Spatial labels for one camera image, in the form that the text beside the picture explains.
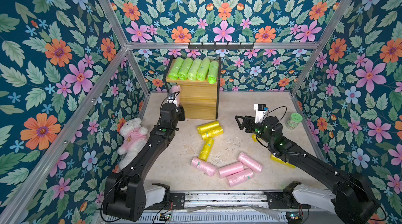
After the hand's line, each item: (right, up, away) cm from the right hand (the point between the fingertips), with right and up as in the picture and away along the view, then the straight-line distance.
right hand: (240, 116), depth 78 cm
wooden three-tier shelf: (-22, +9, +14) cm, 27 cm away
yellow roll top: (-20, -9, +18) cm, 29 cm away
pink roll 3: (-18, -27, +3) cm, 33 cm away
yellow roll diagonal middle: (-18, -19, +10) cm, 28 cm away
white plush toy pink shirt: (-57, -12, +9) cm, 59 cm away
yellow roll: (-11, -10, +16) cm, 22 cm away
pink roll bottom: (-1, -30, -1) cm, 30 cm away
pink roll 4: (-7, -28, +2) cm, 29 cm away
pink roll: (-36, +16, +15) cm, 42 cm away
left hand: (-32, +6, +5) cm, 33 cm away
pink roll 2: (+6, -25, +5) cm, 27 cm away
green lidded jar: (+35, -5, +16) cm, 39 cm away
